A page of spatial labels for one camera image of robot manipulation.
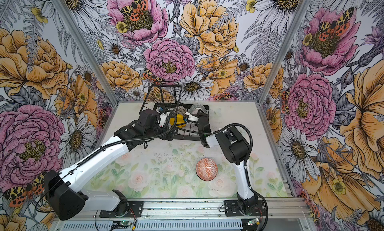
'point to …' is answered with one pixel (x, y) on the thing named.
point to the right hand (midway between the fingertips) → (202, 110)
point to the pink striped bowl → (195, 112)
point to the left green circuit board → (121, 224)
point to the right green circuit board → (255, 221)
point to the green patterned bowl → (198, 106)
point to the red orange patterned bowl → (206, 169)
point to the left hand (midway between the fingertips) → (167, 131)
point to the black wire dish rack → (186, 117)
